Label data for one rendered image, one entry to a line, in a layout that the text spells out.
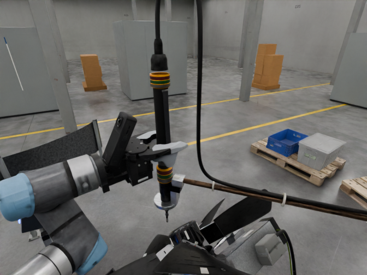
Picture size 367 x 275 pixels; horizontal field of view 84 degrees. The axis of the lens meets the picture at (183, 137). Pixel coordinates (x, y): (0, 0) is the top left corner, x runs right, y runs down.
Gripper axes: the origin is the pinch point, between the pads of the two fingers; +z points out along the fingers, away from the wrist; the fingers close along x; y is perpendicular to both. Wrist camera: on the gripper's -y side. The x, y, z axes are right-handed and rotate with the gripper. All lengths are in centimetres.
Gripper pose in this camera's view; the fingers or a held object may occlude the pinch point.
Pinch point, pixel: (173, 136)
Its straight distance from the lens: 52.7
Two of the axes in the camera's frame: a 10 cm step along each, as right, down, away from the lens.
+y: 0.0, 8.9, 4.5
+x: 6.0, 3.6, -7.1
